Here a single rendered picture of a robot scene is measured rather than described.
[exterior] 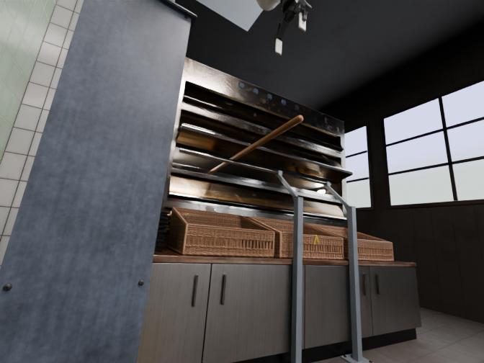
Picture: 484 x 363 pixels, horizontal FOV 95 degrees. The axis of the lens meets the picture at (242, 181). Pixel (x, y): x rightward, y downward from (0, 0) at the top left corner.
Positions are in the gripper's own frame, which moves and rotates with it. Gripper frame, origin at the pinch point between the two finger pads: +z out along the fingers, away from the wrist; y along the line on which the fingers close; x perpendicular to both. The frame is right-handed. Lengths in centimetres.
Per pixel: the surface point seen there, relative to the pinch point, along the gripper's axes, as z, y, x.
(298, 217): 62, -44, 50
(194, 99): -26, -103, -8
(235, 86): -57, -105, 28
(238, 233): 75, -57, 17
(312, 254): 83, -53, 72
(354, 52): -201, -104, 211
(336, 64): -202, -134, 211
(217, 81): -55, -106, 10
